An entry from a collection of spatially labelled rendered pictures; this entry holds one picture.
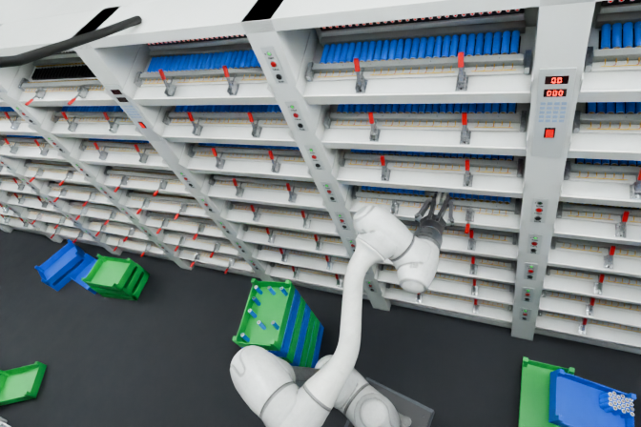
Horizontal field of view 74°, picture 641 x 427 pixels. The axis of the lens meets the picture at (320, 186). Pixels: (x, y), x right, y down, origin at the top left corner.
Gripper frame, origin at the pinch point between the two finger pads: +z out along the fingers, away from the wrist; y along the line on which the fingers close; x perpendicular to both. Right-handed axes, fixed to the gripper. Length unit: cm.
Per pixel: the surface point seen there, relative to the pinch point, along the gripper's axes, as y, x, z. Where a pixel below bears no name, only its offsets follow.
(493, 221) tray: -17.0, 7.8, -1.5
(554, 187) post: -33.1, -13.8, -7.4
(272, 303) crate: 76, 59, -23
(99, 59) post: 107, -62, -23
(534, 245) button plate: -30.2, 16.2, -1.5
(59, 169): 212, 7, -6
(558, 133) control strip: -31.8, -34.4, -12.4
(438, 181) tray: -0.2, -10.6, -5.9
